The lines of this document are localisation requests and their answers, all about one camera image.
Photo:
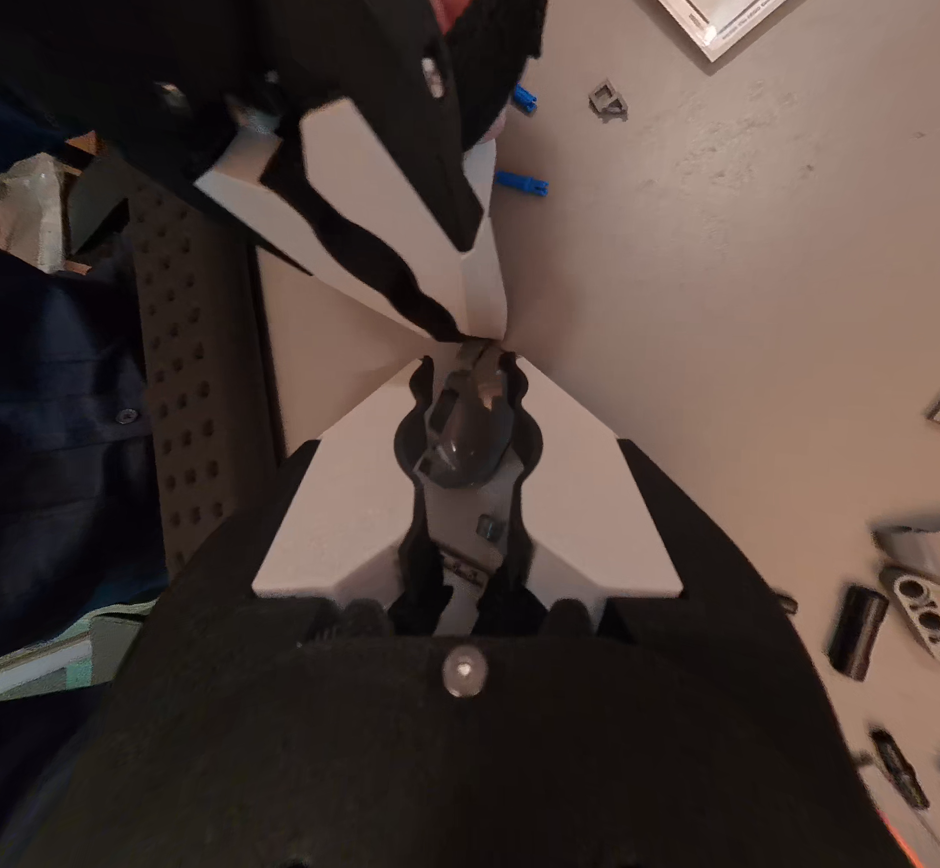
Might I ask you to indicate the black lego tube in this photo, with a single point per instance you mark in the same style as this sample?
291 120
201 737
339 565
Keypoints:
855 629

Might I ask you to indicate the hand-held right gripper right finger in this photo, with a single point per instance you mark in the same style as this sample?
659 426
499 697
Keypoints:
598 515

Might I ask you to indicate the light grey curved lego panel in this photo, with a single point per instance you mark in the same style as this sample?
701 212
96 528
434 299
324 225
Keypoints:
910 545

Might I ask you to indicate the small dark grey lego block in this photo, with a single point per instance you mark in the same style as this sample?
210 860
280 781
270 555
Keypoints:
488 526

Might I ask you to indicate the black lego pin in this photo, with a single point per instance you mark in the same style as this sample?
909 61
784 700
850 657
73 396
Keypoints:
787 603
900 769

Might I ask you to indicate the dark grey lego plate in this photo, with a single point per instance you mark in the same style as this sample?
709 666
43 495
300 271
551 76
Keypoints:
464 567

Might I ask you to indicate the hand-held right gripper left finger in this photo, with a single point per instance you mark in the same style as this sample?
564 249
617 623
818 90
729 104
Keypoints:
338 515

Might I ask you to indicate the small grey lego frame piece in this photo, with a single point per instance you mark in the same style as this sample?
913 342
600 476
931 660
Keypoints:
603 104

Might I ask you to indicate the dark perforated panel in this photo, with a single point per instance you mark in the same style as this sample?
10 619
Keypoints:
191 405

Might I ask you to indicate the blue lego pin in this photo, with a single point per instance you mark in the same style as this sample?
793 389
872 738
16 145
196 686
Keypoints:
521 183
525 98

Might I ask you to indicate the dark grey domed lego assembly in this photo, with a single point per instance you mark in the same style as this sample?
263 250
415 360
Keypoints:
462 435

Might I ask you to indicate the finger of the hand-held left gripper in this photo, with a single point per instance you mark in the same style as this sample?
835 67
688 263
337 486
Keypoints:
250 207
382 185

